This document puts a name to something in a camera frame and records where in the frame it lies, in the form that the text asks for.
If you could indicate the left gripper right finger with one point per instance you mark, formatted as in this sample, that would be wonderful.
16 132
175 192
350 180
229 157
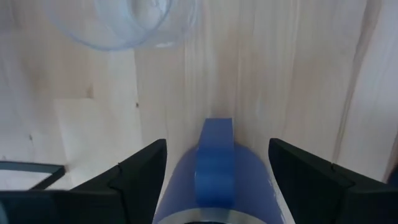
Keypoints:
326 199

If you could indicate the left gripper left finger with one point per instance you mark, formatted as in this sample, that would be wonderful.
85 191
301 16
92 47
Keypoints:
109 202

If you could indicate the purple steel mug white lettering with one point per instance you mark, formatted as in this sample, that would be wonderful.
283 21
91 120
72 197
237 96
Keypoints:
214 174

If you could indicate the clear glass cup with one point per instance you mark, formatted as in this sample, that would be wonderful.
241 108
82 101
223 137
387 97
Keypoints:
124 21

